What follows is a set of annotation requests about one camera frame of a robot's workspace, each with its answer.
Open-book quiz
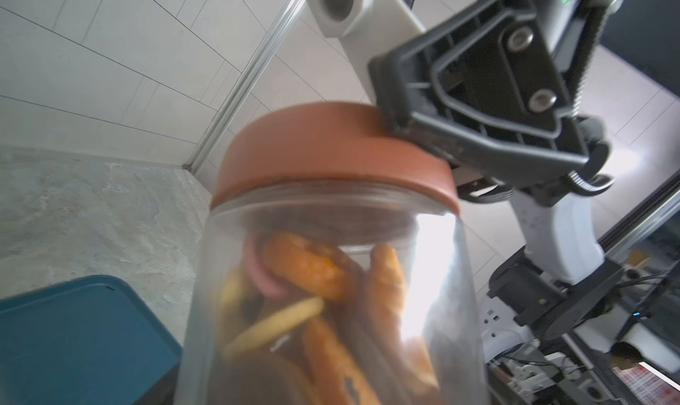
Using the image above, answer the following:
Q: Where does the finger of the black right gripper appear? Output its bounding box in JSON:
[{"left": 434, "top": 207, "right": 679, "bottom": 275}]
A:
[{"left": 368, "top": 0, "right": 589, "bottom": 187}]

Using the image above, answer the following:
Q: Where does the terracotta jar lid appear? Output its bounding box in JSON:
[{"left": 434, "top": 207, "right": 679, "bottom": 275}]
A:
[{"left": 210, "top": 102, "right": 460, "bottom": 213}]

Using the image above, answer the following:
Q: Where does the orange cookie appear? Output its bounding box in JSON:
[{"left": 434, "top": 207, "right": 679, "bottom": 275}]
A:
[{"left": 260, "top": 232, "right": 358, "bottom": 302}]

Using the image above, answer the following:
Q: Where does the pink ring cookie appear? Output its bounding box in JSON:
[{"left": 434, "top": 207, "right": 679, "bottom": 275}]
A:
[{"left": 243, "top": 233, "right": 292, "bottom": 301}]

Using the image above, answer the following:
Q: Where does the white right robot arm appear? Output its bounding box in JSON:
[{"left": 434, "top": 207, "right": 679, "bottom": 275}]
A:
[{"left": 368, "top": 0, "right": 623, "bottom": 341}]

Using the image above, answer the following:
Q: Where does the teal plastic tray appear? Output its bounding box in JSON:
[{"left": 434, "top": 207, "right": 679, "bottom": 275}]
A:
[{"left": 1, "top": 275, "right": 182, "bottom": 404}]

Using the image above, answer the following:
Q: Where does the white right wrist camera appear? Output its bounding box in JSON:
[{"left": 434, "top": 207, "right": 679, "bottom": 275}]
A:
[{"left": 306, "top": 0, "right": 425, "bottom": 103}]

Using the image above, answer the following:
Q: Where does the aluminium corner frame post right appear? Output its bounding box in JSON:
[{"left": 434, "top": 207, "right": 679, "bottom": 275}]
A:
[{"left": 182, "top": 0, "right": 306, "bottom": 175}]

